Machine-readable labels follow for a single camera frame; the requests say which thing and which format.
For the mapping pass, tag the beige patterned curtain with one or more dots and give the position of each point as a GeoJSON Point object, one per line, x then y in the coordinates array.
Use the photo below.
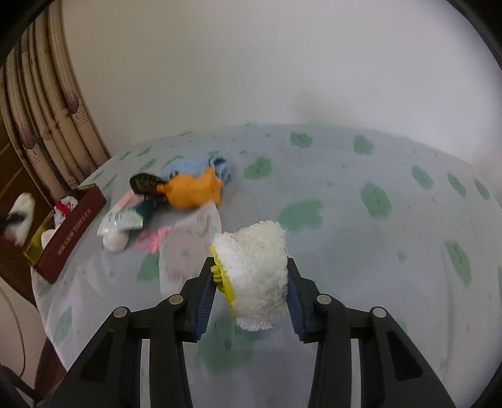
{"type": "Point", "coordinates": [51, 102]}

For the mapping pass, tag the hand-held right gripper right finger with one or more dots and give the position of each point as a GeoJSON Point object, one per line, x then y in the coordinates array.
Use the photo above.
{"type": "Point", "coordinates": [295, 310]}

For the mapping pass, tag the plain white sock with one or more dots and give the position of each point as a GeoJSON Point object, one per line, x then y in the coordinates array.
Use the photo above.
{"type": "Point", "coordinates": [115, 241]}

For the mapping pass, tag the white printed cloth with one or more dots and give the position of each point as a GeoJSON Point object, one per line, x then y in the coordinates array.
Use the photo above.
{"type": "Point", "coordinates": [188, 251]}

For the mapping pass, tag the white fluffy sock yellow trim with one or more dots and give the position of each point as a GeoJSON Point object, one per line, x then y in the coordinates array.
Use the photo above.
{"type": "Point", "coordinates": [255, 266]}

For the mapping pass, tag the brown wooden furniture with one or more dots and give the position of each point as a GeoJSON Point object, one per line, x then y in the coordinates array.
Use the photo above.
{"type": "Point", "coordinates": [8, 164]}

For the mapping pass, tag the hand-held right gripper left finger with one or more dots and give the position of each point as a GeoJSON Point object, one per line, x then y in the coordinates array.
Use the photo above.
{"type": "Point", "coordinates": [204, 310]}

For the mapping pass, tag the blue fluffy sock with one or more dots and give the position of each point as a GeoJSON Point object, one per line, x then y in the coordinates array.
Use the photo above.
{"type": "Point", "coordinates": [190, 164]}

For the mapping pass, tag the white red sock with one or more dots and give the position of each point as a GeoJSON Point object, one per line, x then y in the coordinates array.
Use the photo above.
{"type": "Point", "coordinates": [64, 210]}

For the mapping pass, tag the teal sock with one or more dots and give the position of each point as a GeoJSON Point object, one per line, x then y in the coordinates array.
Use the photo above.
{"type": "Point", "coordinates": [147, 207]}

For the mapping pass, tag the black hairbrush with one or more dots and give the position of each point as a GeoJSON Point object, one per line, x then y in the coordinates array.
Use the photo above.
{"type": "Point", "coordinates": [143, 183]}

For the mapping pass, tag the green clover print bed sheet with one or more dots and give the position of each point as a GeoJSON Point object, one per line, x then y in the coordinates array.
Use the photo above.
{"type": "Point", "coordinates": [353, 243]}

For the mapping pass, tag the dark red box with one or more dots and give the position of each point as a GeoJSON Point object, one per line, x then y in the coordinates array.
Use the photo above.
{"type": "Point", "coordinates": [72, 231]}

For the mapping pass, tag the orange sock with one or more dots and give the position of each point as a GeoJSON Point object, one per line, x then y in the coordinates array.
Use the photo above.
{"type": "Point", "coordinates": [188, 192]}

